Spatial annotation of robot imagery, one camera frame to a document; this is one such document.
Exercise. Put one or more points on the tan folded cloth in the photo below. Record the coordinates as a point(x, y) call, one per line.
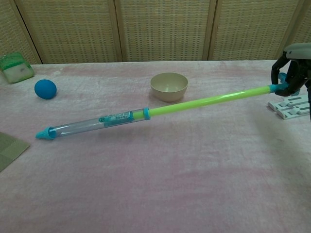
point(11, 150)

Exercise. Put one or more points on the white plastic strips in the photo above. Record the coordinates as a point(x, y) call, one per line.
point(289, 106)

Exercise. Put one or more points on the green tissue pack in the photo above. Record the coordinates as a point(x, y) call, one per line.
point(15, 69)

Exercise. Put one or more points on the blue ball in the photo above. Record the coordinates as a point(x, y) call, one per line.
point(45, 89)

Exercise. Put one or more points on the pink table cloth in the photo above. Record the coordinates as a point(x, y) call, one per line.
point(155, 182)

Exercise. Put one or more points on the beige bowl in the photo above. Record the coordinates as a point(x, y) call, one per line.
point(169, 87)

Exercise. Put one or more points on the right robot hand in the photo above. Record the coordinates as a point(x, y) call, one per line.
point(297, 52)

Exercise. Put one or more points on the woven bamboo folding screen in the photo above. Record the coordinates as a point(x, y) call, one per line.
point(158, 29)

